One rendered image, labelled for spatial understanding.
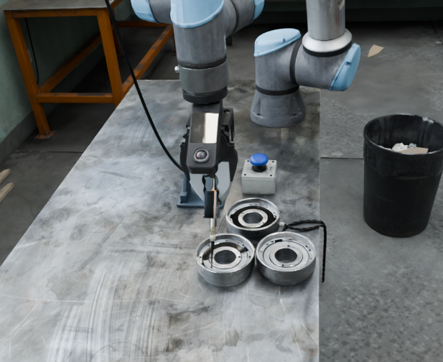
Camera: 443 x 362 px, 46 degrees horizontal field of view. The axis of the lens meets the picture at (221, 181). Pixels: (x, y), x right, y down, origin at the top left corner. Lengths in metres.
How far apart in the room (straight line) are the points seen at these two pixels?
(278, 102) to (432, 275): 1.08
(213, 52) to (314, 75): 0.57
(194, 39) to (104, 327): 0.48
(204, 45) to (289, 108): 0.66
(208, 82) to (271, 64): 0.57
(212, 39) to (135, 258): 0.45
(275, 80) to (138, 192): 0.46
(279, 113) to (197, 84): 0.62
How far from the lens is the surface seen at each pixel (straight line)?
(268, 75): 1.36
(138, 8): 0.94
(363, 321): 1.97
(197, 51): 0.77
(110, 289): 0.96
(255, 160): 1.12
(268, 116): 1.39
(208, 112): 0.81
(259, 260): 0.91
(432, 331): 1.99
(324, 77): 1.30
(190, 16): 0.76
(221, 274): 0.90
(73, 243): 1.09
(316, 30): 1.26
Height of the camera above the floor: 1.46
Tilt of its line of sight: 33 degrees down
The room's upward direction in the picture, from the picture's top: 5 degrees counter-clockwise
